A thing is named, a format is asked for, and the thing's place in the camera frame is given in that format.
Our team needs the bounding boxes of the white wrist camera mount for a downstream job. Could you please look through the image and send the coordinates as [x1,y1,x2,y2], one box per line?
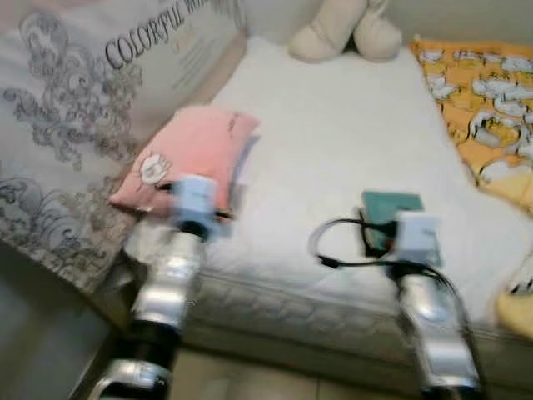
[171,175,219,234]
[393,211,441,263]

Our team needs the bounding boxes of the white quilted mattress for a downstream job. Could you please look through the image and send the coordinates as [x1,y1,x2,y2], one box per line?
[92,35,533,393]

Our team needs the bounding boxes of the grey printed headboard cushion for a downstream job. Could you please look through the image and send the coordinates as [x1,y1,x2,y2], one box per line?
[0,0,247,293]

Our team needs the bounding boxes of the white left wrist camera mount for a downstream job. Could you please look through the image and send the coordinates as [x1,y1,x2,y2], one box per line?
[171,175,219,234]

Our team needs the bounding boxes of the yellow cartoon egg print blanket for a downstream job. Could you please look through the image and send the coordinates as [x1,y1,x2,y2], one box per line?
[411,37,533,338]

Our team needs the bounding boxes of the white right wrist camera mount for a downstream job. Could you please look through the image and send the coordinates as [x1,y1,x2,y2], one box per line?
[393,211,441,263]

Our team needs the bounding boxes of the cream plush toy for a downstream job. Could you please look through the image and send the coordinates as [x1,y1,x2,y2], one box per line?
[287,0,405,63]

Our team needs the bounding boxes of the pink pillow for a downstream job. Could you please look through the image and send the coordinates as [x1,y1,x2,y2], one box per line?
[108,106,261,219]

